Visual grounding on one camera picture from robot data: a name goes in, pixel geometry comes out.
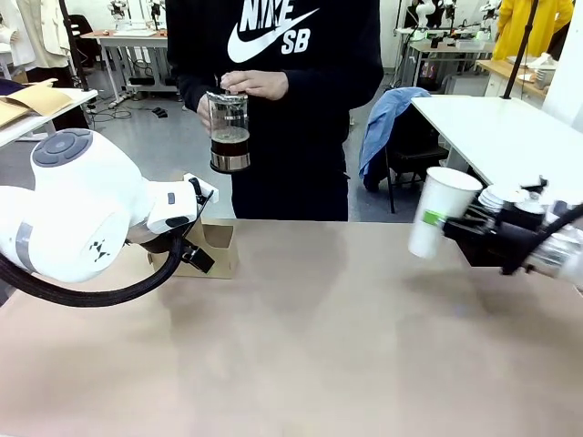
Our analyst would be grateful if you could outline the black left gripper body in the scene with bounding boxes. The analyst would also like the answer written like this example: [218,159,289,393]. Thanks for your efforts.
[180,245,216,275]

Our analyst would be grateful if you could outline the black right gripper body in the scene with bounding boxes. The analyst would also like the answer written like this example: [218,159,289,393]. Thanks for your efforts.
[444,202,555,276]

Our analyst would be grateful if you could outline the brown cardboard cup carrier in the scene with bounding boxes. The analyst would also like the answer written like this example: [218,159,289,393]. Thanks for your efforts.
[146,171,240,279]

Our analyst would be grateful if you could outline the tall white paper cup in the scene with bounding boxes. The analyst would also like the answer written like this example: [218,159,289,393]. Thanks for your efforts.
[406,166,484,260]

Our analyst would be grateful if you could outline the glass french press with coffee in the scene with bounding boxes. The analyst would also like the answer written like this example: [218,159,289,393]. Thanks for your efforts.
[205,87,252,175]

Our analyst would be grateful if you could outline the person's right forearm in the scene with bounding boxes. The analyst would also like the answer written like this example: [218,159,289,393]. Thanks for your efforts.
[170,63,209,115]

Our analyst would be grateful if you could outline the person's left forearm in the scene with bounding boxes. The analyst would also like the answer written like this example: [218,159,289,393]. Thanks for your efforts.
[282,58,384,113]

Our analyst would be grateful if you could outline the person's right hand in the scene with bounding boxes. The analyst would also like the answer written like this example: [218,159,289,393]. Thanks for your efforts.
[197,90,213,134]

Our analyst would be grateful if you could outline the person's left hand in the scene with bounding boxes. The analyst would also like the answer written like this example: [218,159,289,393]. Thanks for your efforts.
[220,68,291,102]

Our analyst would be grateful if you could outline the blue cloth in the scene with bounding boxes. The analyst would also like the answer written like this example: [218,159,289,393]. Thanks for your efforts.
[358,86,433,192]

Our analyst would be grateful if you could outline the white side table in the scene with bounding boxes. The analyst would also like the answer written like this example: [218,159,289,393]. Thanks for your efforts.
[409,94,583,201]

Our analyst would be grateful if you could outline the person in black hoodie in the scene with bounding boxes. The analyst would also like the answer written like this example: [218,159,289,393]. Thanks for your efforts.
[164,0,384,223]

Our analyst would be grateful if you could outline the wooden table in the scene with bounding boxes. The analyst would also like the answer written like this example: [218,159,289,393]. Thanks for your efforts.
[475,57,550,99]

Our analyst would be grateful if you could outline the stack of white bowls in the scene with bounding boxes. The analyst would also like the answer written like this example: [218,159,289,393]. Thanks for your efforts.
[531,51,560,90]

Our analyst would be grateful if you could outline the workbench with robots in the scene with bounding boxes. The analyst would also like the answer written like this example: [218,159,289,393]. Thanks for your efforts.
[394,25,496,95]

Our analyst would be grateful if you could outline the black stand pole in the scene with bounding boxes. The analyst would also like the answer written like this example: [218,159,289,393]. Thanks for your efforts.
[499,0,541,100]

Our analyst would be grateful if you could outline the person in yellow coat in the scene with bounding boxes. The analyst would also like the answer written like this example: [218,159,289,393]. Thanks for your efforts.
[493,0,574,61]

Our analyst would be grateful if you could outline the brown paper bags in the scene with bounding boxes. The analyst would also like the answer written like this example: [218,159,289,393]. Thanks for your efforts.
[0,78,75,129]

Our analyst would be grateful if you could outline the grey workbench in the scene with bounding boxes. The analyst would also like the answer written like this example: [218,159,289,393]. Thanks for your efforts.
[92,27,170,105]

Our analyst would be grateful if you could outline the black office chair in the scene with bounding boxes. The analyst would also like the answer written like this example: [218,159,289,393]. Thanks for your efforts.
[66,13,100,70]

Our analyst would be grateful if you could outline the white coat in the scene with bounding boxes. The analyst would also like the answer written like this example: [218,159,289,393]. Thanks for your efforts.
[0,0,70,70]

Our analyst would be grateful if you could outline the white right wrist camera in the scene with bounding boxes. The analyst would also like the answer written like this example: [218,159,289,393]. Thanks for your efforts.
[476,175,550,216]

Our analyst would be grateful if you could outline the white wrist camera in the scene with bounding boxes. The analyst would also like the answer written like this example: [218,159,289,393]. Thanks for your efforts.
[187,176,220,215]
[476,175,550,216]

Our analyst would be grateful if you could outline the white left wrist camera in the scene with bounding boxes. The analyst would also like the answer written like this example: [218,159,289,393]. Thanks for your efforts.
[187,176,220,215]

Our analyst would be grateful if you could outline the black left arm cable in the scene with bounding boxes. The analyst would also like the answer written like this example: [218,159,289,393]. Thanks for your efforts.
[0,225,186,307]

